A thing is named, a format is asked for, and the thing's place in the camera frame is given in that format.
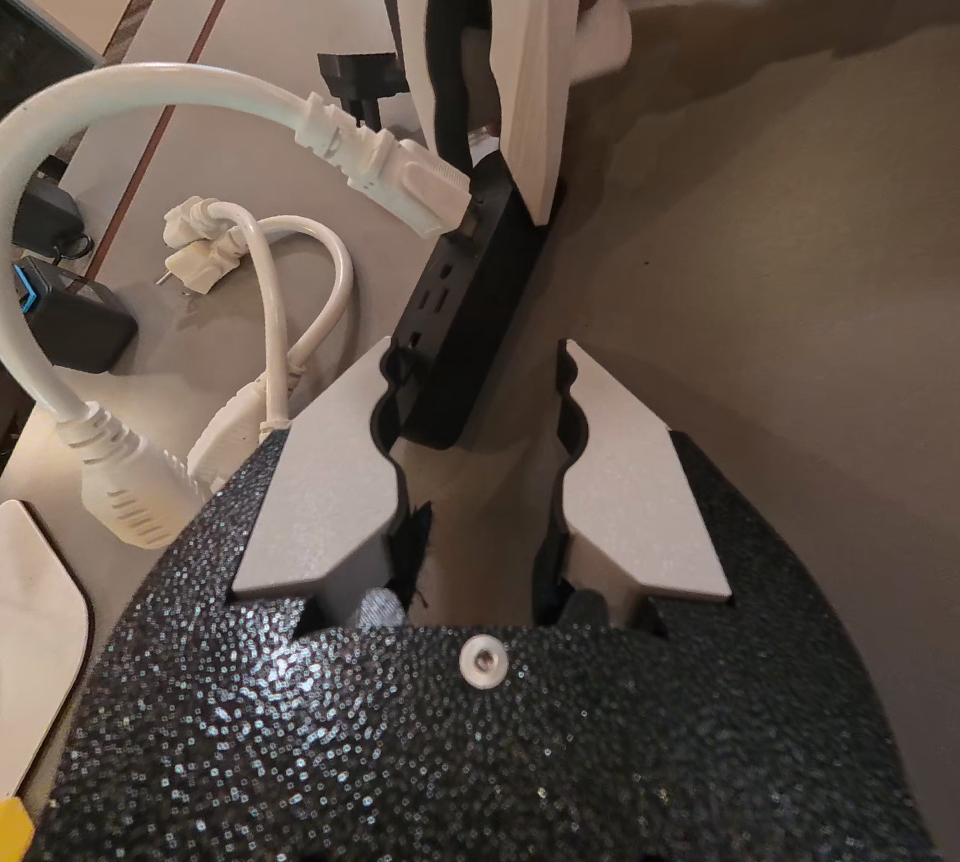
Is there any black power adapter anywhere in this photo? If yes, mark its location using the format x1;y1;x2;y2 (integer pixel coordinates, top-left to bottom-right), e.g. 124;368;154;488
11;175;95;259

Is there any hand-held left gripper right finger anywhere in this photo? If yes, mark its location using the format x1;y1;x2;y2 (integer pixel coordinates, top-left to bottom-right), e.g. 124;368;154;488
532;339;732;629

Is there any white lamp base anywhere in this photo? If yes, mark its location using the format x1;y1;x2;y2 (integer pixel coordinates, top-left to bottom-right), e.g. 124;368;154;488
0;498;95;799

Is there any black desk clamp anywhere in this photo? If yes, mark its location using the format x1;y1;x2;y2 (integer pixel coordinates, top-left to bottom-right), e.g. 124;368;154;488
317;52;410;128

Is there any white short extension cord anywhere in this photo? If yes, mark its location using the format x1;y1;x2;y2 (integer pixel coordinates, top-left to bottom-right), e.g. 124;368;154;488
161;196;297;443
0;61;474;552
153;217;355;496

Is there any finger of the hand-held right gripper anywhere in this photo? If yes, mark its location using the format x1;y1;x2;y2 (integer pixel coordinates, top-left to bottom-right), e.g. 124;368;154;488
390;0;490;173
466;0;585;227

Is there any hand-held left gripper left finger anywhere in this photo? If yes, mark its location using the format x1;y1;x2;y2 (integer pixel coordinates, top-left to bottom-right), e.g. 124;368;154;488
231;337;412;629

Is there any black power strip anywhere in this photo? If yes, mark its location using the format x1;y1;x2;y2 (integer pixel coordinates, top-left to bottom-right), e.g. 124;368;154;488
390;149;549;451

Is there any black battery pack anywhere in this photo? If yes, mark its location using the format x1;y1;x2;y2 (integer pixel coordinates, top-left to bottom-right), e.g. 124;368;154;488
9;254;140;376

